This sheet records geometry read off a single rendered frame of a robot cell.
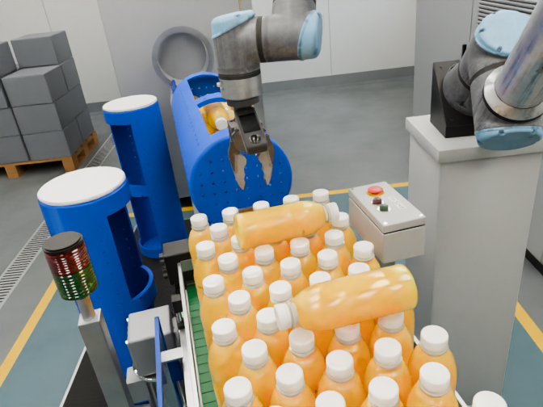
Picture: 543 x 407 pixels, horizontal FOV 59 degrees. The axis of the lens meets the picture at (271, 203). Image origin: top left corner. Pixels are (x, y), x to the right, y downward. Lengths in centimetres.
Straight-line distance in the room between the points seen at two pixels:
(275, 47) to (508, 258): 108
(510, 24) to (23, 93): 417
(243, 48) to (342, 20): 552
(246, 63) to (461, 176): 77
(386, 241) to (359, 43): 560
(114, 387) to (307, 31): 77
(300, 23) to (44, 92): 396
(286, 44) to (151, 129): 165
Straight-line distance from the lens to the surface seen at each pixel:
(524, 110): 123
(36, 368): 267
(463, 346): 190
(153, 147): 257
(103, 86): 679
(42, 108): 485
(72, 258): 83
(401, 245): 109
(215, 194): 130
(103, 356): 96
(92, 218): 158
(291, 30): 97
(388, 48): 667
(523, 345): 246
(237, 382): 71
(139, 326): 125
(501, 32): 136
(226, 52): 100
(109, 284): 170
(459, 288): 172
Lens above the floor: 163
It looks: 27 degrees down
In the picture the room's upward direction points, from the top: 7 degrees counter-clockwise
